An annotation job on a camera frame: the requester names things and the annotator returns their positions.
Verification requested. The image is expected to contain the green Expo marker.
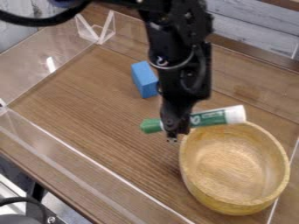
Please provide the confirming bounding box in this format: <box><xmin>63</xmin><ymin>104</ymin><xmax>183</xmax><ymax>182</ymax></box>
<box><xmin>140</xmin><ymin>105</ymin><xmax>247</xmax><ymax>134</ymax></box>

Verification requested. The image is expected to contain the blue foam block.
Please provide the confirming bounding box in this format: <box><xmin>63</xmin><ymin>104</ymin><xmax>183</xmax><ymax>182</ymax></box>
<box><xmin>131</xmin><ymin>61</ymin><xmax>157</xmax><ymax>98</ymax></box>

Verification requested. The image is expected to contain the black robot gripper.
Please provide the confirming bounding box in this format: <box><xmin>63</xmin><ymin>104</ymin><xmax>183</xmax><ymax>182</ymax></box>
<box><xmin>145</xmin><ymin>21</ymin><xmax>212</xmax><ymax>143</ymax></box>

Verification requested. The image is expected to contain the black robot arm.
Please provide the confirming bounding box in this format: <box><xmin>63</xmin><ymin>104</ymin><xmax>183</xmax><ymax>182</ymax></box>
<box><xmin>48</xmin><ymin>0</ymin><xmax>213</xmax><ymax>141</ymax></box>

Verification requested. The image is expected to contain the clear acrylic corner bracket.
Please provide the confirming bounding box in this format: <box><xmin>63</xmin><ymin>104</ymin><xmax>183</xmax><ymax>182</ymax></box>
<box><xmin>75</xmin><ymin>10</ymin><xmax>116</xmax><ymax>46</ymax></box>

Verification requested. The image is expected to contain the black cable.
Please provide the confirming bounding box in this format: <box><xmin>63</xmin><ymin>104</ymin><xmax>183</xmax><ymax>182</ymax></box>
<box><xmin>0</xmin><ymin>0</ymin><xmax>92</xmax><ymax>28</ymax></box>

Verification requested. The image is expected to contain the brown wooden bowl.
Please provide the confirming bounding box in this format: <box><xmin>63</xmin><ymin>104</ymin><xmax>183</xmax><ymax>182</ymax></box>
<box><xmin>179</xmin><ymin>122</ymin><xmax>291</xmax><ymax>216</ymax></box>

